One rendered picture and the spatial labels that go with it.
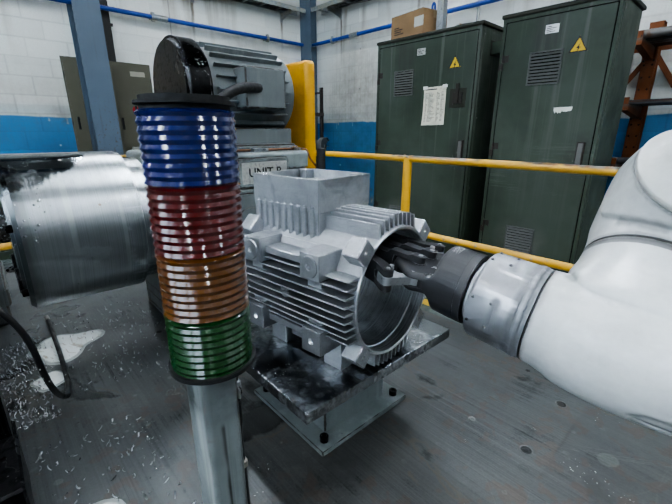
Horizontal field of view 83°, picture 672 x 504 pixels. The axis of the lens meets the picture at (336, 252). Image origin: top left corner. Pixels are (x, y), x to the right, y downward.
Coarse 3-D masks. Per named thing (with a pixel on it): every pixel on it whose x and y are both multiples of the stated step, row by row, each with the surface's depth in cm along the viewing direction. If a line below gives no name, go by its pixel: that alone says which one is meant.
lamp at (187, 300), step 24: (168, 264) 24; (192, 264) 24; (216, 264) 25; (240, 264) 26; (168, 288) 25; (192, 288) 25; (216, 288) 25; (240, 288) 27; (168, 312) 26; (192, 312) 25; (216, 312) 25
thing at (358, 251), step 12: (252, 216) 51; (252, 228) 50; (420, 228) 48; (360, 240) 40; (348, 252) 39; (360, 252) 39; (372, 252) 40; (360, 264) 40; (420, 312) 52; (348, 348) 43; (360, 348) 43; (348, 360) 44; (360, 360) 43
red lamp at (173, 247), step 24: (168, 192) 23; (192, 192) 23; (216, 192) 24; (240, 192) 26; (168, 216) 23; (192, 216) 23; (216, 216) 24; (240, 216) 26; (168, 240) 24; (192, 240) 24; (216, 240) 24; (240, 240) 26
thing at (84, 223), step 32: (0, 160) 56; (32, 160) 58; (64, 160) 60; (96, 160) 63; (128, 160) 68; (0, 192) 55; (32, 192) 54; (64, 192) 57; (96, 192) 59; (128, 192) 62; (0, 224) 55; (32, 224) 54; (64, 224) 56; (96, 224) 59; (128, 224) 62; (32, 256) 54; (64, 256) 57; (96, 256) 60; (128, 256) 63; (32, 288) 56; (64, 288) 60; (96, 288) 64
